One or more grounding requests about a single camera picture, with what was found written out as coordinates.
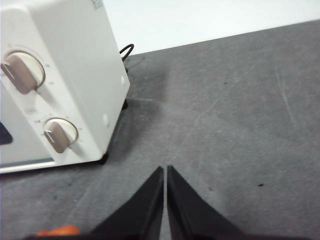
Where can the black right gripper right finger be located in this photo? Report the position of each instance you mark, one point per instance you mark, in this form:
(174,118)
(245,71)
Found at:
(190,215)

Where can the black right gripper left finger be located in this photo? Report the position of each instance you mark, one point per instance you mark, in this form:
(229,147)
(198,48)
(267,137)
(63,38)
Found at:
(140,215)

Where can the orange bread roll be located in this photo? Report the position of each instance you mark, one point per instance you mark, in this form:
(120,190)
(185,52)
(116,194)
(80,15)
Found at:
(62,229)

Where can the beige oven knob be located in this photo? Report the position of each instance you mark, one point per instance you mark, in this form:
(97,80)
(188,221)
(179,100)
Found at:
(20,75)
(57,138)

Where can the white Toshiba toaster oven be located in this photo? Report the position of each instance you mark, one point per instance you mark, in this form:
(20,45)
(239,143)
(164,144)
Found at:
(82,62)

